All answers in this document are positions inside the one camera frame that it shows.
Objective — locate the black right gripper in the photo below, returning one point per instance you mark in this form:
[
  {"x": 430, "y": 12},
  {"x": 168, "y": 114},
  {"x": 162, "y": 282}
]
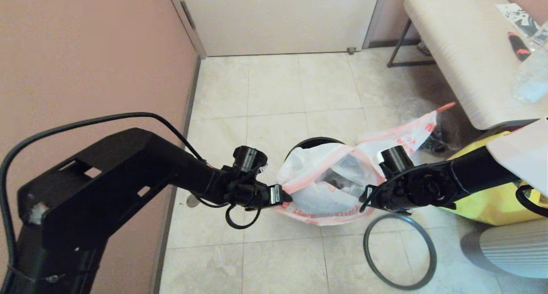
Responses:
[{"x": 385, "y": 197}]

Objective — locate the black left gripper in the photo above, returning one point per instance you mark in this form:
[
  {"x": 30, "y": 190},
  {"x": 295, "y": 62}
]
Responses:
[{"x": 254, "y": 195}]

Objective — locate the white trash bag red cartoon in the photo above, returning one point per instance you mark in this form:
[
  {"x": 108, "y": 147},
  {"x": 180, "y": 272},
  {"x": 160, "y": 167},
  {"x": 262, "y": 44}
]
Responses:
[{"x": 308, "y": 200}]

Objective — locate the white plastic bag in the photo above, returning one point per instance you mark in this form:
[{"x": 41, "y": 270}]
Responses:
[{"x": 411, "y": 133}]

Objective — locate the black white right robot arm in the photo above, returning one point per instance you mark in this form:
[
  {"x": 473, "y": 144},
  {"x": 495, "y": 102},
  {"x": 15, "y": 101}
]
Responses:
[{"x": 479, "y": 174}]

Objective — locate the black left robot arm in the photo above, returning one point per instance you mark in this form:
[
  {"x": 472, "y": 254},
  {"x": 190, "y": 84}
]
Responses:
[{"x": 107, "y": 178}]

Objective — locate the black trash bin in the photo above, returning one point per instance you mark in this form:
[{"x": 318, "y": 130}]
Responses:
[{"x": 312, "y": 141}]

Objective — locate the yellow fabric tote bag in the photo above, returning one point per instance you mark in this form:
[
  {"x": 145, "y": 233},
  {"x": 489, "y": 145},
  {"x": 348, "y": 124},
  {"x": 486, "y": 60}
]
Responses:
[{"x": 492, "y": 208}]

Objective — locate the round metal floor drain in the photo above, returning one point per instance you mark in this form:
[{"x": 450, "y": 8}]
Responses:
[{"x": 192, "y": 201}]

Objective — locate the grey ribbed round object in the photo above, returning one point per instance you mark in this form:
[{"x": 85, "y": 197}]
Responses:
[{"x": 513, "y": 251}]

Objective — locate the grey shoe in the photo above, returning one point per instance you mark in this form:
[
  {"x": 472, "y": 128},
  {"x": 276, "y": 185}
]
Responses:
[{"x": 423, "y": 50}]

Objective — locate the beige bench metal legs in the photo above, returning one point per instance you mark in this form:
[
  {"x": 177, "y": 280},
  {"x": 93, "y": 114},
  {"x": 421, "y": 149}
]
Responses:
[{"x": 462, "y": 50}]

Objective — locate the white door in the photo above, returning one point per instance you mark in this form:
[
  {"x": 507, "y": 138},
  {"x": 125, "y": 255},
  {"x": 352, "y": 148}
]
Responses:
[{"x": 278, "y": 20}]

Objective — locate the large clear plastic bottle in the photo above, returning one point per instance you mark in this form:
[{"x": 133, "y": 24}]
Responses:
[{"x": 531, "y": 80}]

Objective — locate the black orange utility knife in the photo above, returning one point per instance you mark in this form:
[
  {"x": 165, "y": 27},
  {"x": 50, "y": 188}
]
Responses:
[{"x": 518, "y": 47}]

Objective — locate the black white printed leaflet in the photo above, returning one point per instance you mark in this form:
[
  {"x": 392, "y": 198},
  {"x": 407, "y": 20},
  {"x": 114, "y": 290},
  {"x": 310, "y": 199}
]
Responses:
[{"x": 516, "y": 16}]

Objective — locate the grey wall baseboard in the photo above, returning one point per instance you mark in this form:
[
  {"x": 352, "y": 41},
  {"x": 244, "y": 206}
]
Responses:
[{"x": 188, "y": 105}]

